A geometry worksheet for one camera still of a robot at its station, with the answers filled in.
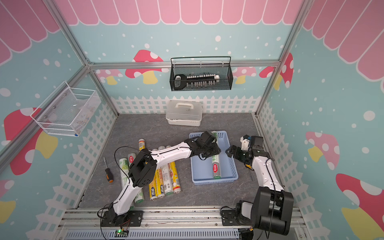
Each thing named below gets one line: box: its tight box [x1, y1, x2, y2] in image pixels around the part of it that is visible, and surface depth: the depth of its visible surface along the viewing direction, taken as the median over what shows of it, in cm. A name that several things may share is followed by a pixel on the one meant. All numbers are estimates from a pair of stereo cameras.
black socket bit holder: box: [174, 74, 220, 90], surface depth 91 cm
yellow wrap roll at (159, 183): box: [155, 168, 165, 199], surface depth 81 cm
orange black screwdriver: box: [103, 157, 114, 184], surface depth 89 cm
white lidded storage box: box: [165, 99, 203, 127], surface depth 111 cm
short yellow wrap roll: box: [138, 138, 146, 151], surface depth 101 cm
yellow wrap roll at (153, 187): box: [148, 169, 158, 201], surface depth 81 cm
